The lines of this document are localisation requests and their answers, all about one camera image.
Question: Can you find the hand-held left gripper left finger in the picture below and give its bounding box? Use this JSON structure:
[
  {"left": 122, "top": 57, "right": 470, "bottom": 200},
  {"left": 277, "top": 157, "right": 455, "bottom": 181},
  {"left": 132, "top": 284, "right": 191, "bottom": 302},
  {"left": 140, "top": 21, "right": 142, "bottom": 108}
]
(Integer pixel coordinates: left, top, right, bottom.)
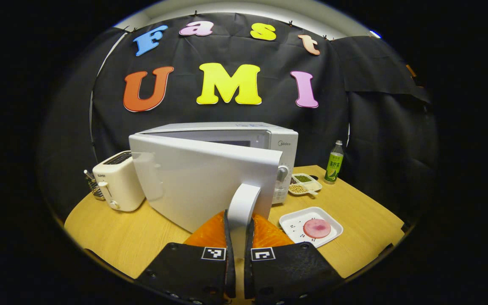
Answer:
[{"left": 136, "top": 210, "right": 236, "bottom": 305}]

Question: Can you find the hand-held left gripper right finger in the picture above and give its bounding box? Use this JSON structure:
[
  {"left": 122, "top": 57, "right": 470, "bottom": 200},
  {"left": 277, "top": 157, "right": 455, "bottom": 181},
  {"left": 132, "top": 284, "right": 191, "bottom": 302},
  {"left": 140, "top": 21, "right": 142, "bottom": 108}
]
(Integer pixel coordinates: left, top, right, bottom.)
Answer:
[{"left": 244, "top": 214, "right": 344, "bottom": 305}]

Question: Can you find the white square plate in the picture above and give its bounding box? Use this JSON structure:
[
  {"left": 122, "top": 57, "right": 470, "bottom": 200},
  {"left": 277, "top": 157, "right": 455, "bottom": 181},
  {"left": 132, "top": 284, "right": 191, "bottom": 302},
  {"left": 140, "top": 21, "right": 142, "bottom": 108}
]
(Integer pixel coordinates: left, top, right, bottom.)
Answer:
[{"left": 279, "top": 207, "right": 344, "bottom": 249}]

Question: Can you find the pink round food slice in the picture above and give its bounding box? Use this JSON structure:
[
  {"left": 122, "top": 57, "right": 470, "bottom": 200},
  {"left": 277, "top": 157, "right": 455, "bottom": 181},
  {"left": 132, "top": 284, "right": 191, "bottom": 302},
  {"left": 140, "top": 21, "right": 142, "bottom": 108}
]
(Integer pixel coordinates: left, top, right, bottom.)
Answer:
[{"left": 303, "top": 218, "right": 332, "bottom": 239}]

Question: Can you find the white microwave oven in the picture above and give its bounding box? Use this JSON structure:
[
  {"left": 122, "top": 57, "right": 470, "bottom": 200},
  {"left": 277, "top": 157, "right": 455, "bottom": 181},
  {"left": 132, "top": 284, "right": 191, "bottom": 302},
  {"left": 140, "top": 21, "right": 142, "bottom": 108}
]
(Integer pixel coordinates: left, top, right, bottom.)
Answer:
[{"left": 128, "top": 122, "right": 299, "bottom": 259}]

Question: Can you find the divided white bean dish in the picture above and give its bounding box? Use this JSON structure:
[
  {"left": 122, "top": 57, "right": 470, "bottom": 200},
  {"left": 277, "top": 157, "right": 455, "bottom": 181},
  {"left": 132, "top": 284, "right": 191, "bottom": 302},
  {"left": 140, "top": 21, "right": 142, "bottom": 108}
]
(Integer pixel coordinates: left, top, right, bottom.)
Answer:
[{"left": 288, "top": 173, "right": 323, "bottom": 196}]

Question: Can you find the green drink bottle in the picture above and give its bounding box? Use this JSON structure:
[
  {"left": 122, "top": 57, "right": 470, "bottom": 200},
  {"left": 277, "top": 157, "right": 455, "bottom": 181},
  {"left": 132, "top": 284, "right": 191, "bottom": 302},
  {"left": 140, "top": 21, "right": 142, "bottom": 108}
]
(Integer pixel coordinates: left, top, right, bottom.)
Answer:
[{"left": 324, "top": 140, "right": 344, "bottom": 185}]

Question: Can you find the white toaster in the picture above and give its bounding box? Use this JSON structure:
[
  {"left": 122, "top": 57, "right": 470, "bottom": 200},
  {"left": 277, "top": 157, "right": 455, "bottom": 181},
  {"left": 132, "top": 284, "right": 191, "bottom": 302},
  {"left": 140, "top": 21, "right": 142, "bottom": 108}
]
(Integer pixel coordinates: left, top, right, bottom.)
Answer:
[{"left": 92, "top": 150, "right": 146, "bottom": 212}]

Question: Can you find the wire metal utensil holder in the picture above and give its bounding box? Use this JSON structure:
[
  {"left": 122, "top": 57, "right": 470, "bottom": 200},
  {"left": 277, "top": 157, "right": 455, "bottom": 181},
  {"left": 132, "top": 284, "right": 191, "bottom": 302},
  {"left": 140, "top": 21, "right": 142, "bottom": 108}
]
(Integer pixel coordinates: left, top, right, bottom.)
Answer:
[{"left": 84, "top": 169, "right": 105, "bottom": 201}]

